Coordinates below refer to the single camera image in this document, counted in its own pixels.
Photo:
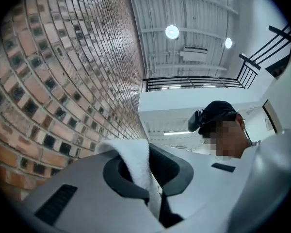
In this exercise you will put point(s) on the round ceiling lamp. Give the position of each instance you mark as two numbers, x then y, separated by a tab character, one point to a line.
172	31
228	43

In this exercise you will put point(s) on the black metal railing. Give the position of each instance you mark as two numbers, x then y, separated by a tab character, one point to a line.
191	78

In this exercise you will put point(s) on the white door with dark frame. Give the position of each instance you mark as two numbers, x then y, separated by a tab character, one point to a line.
271	115

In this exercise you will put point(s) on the person's head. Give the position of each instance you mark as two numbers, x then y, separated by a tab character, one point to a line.
242	139

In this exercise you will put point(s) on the white cloth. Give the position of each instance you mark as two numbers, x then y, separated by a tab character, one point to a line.
138	159

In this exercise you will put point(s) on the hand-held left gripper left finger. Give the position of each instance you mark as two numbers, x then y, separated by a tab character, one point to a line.
87	198

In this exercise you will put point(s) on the black head camera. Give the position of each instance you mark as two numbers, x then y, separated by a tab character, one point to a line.
195	121

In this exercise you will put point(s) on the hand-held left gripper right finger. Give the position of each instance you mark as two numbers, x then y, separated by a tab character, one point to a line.
208	190

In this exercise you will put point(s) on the black cap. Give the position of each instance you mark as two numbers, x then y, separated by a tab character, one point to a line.
218	110

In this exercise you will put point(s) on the white ceiling air conditioner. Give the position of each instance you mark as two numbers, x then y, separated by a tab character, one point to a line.
194	53

